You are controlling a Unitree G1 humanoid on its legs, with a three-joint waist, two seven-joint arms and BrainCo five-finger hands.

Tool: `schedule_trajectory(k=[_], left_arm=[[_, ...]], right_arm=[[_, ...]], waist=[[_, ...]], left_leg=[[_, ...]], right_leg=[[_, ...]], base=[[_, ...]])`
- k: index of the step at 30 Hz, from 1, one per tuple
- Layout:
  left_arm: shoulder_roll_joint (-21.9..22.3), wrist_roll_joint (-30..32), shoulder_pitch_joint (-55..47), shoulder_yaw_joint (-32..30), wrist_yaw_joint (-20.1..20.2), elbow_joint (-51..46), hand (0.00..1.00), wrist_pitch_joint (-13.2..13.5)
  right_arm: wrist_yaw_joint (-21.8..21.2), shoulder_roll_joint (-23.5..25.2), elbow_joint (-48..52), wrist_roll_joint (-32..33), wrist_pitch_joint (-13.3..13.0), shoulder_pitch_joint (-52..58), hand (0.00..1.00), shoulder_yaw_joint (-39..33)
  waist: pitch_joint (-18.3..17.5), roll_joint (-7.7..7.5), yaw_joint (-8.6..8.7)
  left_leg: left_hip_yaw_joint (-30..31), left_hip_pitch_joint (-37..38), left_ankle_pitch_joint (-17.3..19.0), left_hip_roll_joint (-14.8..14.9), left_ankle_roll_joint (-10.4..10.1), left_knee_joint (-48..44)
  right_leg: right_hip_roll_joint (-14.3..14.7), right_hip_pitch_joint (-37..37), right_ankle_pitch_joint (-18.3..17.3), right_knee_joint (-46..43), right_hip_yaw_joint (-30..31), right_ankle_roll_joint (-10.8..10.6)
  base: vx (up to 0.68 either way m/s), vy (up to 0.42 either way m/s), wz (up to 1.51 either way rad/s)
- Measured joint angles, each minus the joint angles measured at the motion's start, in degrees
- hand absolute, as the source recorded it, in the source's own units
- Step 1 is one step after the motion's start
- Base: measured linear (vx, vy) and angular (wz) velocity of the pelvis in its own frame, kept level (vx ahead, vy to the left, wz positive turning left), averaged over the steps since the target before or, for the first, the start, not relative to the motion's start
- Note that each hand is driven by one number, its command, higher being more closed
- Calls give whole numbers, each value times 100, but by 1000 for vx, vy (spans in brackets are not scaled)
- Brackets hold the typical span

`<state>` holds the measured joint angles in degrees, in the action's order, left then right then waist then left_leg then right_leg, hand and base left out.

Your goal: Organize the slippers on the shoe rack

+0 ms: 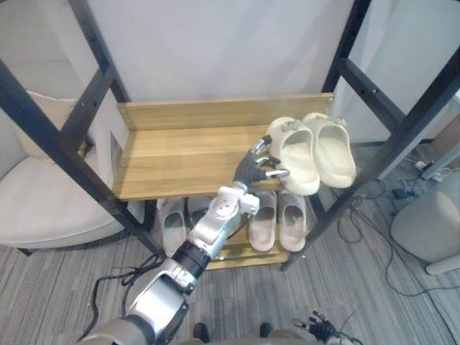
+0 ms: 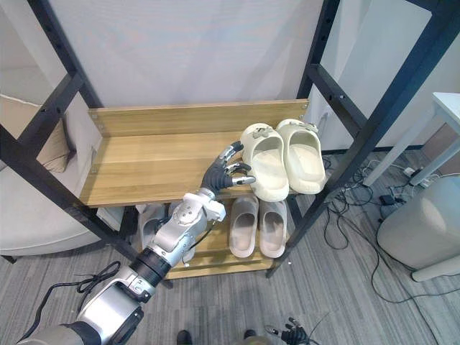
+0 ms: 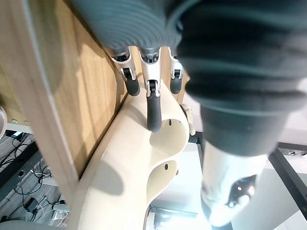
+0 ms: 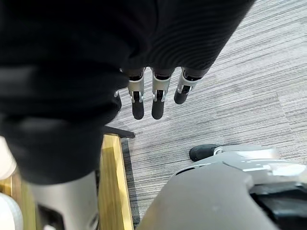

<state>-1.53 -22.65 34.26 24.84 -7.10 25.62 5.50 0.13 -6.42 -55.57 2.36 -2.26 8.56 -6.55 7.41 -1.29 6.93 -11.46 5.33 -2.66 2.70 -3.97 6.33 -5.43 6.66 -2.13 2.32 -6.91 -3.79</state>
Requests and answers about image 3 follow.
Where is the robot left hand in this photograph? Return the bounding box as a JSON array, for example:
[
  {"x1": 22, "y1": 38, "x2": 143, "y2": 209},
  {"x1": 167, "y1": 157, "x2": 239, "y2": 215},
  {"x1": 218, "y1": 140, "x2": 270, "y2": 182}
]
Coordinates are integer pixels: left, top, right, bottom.
[{"x1": 71, "y1": 0, "x2": 307, "y2": 227}]

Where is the wooden shoe rack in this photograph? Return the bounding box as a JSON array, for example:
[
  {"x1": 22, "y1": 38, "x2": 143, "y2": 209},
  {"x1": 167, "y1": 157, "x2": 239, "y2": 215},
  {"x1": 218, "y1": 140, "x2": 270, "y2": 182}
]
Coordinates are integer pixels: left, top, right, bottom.
[{"x1": 0, "y1": 0, "x2": 130, "y2": 230}]

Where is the white power strip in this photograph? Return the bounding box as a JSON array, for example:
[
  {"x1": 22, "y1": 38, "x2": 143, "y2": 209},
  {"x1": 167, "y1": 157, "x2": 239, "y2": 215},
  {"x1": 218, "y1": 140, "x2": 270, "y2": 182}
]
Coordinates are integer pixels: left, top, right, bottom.
[{"x1": 51, "y1": 203, "x2": 71, "y2": 220}]

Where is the black power adapter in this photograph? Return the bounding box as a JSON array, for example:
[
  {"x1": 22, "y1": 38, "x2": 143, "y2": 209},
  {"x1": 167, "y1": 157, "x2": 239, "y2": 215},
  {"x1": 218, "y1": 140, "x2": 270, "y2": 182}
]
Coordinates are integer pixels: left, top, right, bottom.
[{"x1": 24, "y1": 197, "x2": 38, "y2": 212}]

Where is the black cable tangle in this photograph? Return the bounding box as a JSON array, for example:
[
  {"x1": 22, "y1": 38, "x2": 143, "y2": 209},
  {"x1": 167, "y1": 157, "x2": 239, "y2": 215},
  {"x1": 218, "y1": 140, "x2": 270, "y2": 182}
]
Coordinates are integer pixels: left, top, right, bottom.
[{"x1": 9, "y1": 136, "x2": 52, "y2": 195}]

